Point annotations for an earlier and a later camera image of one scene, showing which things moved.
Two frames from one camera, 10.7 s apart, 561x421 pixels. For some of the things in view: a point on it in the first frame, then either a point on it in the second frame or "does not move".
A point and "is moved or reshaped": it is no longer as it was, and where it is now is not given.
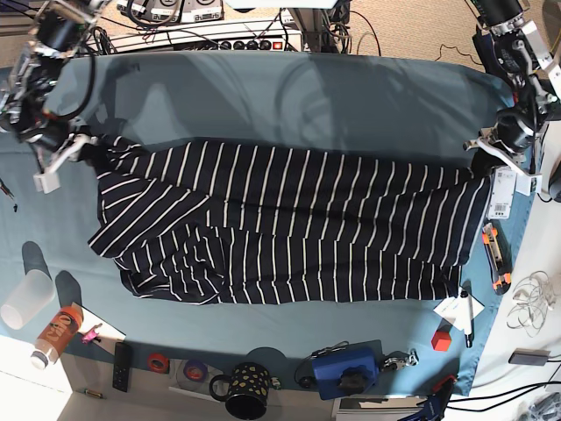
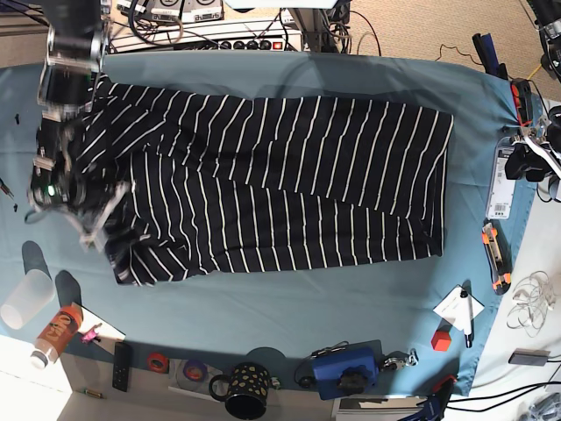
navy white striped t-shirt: x=223 y=222 is moved or reshaped
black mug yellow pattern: x=244 y=391 does not move
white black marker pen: x=468 y=317 does not move
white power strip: x=269 y=45 does not move
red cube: x=441 y=340 does not move
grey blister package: x=502 y=193 does not move
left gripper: x=63 y=139 → x=92 y=210
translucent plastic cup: x=35 y=290 does not move
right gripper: x=511 y=139 → x=548 y=142
